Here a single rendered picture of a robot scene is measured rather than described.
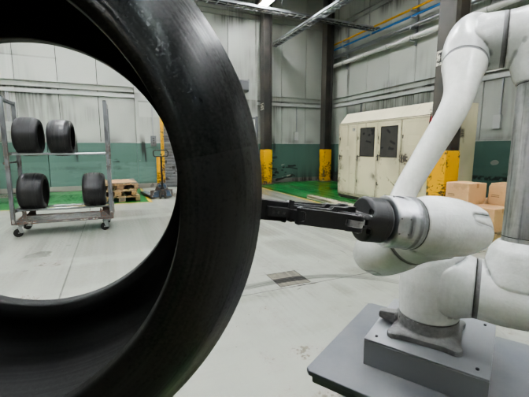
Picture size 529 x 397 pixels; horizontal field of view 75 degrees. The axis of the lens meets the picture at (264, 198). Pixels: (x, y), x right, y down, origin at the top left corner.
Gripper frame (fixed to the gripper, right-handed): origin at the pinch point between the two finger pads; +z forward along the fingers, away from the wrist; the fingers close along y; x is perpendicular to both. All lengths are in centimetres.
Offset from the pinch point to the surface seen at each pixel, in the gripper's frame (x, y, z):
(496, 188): -12, -333, -429
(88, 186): 65, -500, 128
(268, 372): 109, -120, -49
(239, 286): 6.3, 15.2, 5.9
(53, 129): -10, -499, 178
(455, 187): -7, -359, -384
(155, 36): -16.0, 18.3, 16.4
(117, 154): 35, -1073, 175
